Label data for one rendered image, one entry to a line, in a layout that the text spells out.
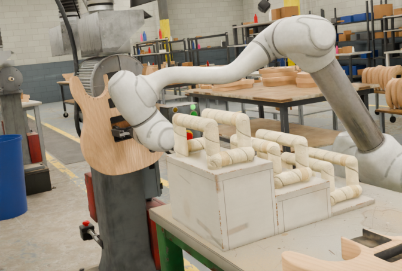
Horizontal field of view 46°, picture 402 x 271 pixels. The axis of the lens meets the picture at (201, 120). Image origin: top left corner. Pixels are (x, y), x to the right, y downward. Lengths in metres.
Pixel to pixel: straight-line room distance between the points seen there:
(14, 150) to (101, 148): 2.83
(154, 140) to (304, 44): 0.55
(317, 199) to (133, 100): 0.64
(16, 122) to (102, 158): 3.62
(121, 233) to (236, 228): 1.33
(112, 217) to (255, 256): 1.35
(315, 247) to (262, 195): 0.15
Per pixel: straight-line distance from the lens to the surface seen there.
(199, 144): 1.21
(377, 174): 1.81
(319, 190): 1.17
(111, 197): 2.26
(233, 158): 1.04
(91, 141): 1.84
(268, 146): 1.12
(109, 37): 1.73
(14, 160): 4.65
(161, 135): 1.47
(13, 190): 4.69
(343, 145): 1.96
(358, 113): 1.70
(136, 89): 1.47
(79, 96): 1.81
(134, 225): 2.34
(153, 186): 2.36
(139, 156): 1.90
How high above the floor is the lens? 1.36
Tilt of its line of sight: 9 degrees down
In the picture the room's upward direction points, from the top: 6 degrees counter-clockwise
